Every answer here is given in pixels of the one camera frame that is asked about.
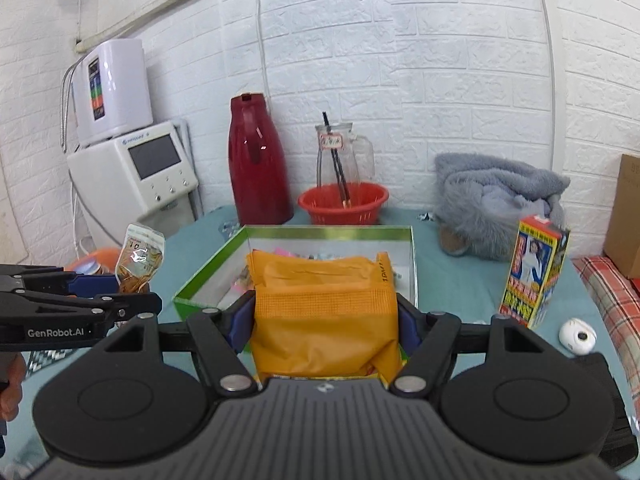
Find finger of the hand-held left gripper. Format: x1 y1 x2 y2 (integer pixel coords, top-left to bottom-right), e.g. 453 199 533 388
0 290 164 331
0 264 122 298

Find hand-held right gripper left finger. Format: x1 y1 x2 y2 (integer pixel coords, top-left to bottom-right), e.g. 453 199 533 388
100 290 258 396

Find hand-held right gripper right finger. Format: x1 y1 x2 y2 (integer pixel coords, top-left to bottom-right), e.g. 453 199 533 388
387 292 546 396

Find clear brown snack packet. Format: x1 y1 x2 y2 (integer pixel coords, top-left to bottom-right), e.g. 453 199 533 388
115 224 166 295

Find green cardboard box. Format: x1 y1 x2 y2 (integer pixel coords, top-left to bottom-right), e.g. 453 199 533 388
172 225 418 321

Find orange snack packet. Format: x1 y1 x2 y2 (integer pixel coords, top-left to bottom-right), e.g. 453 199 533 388
246 250 401 378

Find white black snack packet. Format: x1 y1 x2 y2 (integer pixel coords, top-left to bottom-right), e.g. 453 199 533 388
300 249 351 262

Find person's left hand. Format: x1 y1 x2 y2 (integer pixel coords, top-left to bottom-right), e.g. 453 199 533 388
0 355 26 423

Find orange plastic basin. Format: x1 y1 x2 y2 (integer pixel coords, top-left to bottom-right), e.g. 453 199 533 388
65 247 123 276

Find teal printed tablecloth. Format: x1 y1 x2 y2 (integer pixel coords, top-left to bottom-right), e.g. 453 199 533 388
0 205 640 461

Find flat yellow snack packet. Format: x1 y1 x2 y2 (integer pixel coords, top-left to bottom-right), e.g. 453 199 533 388
257 357 408 381

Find white machine with screen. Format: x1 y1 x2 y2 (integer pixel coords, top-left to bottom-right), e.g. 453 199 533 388
67 121 201 248

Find red plastic basket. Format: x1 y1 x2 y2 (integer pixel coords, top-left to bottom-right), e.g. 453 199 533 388
297 183 390 226

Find yellow printed carton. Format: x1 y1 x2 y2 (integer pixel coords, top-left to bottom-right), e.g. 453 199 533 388
498 215 571 331

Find red thermos jug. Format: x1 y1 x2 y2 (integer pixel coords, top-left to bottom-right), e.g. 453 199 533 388
228 92 295 226

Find grey fluffy cloth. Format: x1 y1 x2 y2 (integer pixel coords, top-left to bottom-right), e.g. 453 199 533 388
432 152 571 261

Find glass pitcher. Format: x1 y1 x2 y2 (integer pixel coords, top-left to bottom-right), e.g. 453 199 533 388
315 122 376 201

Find white round device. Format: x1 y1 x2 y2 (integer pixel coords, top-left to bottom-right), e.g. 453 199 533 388
559 317 597 353

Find black chopsticks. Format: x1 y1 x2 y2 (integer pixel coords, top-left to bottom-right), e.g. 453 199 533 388
322 111 351 207

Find white water purifier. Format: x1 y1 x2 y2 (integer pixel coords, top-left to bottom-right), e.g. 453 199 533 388
71 38 153 147

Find red plaid cloth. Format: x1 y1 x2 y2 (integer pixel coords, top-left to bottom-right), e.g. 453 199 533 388
571 255 640 351

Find brown cardboard box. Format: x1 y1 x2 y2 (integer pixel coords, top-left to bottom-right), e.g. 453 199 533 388
603 154 640 280

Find metal flexible hose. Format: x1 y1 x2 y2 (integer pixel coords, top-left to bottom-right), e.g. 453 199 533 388
60 62 81 153

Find beige wall conduit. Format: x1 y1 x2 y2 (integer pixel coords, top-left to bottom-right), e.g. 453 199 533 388
75 0 281 53

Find white wall pipe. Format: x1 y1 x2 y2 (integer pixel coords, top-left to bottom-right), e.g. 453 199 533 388
532 0 558 173

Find white wall cable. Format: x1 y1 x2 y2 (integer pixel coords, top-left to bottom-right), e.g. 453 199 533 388
251 0 273 111

